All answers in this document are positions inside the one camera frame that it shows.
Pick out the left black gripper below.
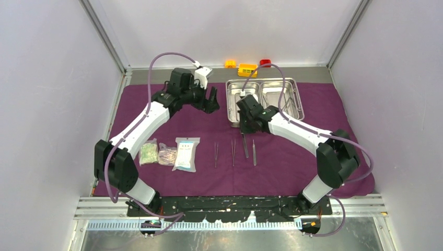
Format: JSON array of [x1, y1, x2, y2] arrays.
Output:
[[181, 77, 219, 114]]

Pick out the steel surgical forceps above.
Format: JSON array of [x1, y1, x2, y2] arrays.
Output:
[[280, 97, 298, 118]]

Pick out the steel tweezers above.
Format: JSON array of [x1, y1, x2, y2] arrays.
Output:
[[214, 142, 218, 168], [231, 139, 236, 167]]

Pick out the steel instrument tray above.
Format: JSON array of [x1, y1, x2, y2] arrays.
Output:
[[226, 78, 305, 128]]

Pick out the white sterile pouch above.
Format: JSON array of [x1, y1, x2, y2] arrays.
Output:
[[172, 138, 200, 173]]

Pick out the orange yellow toy block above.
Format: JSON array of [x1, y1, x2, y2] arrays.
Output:
[[237, 63, 258, 78]]

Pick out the purple cloth wrap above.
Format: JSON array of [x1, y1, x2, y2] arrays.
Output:
[[111, 83, 375, 198]]

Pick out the pink clear packet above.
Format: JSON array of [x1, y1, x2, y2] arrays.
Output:
[[158, 143, 178, 166]]

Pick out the green packet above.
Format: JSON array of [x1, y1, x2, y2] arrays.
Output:
[[139, 138, 158, 165]]

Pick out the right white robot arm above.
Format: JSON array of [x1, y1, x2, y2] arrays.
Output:
[[236, 95, 360, 215]]

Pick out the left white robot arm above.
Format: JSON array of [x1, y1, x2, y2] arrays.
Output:
[[94, 66, 219, 216]]

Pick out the small orange block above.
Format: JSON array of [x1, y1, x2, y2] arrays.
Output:
[[224, 60, 237, 69]]

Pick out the red block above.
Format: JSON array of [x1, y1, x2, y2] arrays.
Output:
[[259, 59, 272, 67]]

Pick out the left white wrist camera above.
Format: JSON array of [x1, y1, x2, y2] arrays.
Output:
[[193, 61, 213, 89]]

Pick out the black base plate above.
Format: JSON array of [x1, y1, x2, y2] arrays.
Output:
[[145, 196, 332, 223]]

